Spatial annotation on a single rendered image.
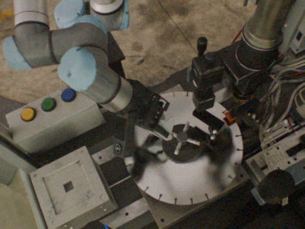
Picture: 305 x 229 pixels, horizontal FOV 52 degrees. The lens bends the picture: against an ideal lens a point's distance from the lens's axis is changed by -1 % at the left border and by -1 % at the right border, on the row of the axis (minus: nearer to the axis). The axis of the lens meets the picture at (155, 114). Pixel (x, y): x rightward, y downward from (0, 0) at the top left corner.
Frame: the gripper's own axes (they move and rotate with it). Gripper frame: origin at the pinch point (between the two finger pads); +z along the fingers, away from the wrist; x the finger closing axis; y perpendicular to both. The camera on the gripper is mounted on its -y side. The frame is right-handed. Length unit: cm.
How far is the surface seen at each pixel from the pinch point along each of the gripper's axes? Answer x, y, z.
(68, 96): 35.5, 0.4, -11.2
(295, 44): -3, 58, 42
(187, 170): -5.7, -5.1, 6.2
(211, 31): 83, 97, 91
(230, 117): -9.0, 13.1, 10.2
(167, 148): 0.3, -2.0, 2.3
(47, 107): 38.5, -5.7, -14.4
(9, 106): 154, -12, 22
